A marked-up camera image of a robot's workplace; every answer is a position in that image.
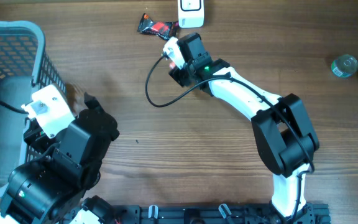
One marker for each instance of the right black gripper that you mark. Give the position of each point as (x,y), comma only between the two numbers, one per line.
(181,76)

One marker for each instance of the black hex wrench packet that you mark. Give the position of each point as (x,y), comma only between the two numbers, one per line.
(164,30)

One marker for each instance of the silver tin can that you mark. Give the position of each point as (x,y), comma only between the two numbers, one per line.
(344,66)

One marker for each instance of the red snack packet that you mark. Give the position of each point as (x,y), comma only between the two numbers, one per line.
(172,65)

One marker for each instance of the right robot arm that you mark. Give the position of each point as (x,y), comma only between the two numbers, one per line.
(284,135)

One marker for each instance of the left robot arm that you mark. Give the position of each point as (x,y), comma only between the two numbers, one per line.
(45,189)

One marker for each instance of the white barcode scanner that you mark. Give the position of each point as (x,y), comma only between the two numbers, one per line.
(190,13)

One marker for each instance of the grey plastic basket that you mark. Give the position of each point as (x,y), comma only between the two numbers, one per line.
(25,68)

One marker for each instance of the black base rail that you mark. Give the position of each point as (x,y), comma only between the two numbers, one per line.
(240,214)

